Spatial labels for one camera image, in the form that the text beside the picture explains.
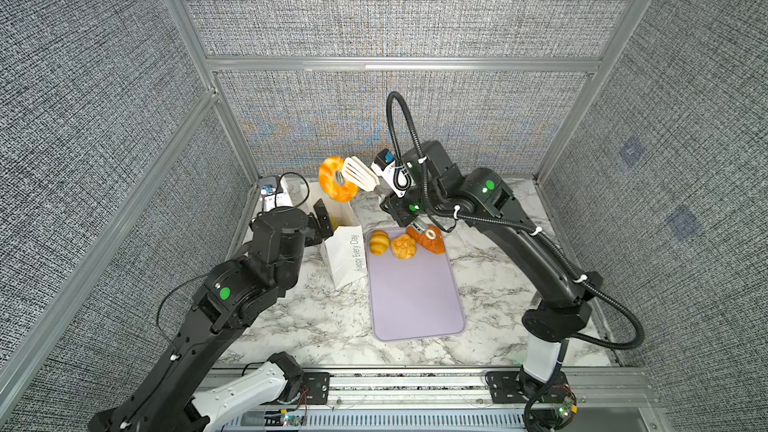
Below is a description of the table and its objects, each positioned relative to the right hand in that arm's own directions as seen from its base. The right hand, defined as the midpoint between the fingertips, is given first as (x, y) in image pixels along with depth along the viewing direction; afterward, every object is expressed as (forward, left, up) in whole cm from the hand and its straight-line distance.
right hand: (386, 198), depth 67 cm
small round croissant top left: (+10, +3, -32) cm, 33 cm away
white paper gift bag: (-2, +11, -19) cm, 22 cm away
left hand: (-5, +17, +4) cm, 18 cm away
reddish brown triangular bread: (+9, -15, -33) cm, 37 cm away
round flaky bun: (+7, -5, -31) cm, 32 cm away
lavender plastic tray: (-8, -7, -35) cm, 37 cm away
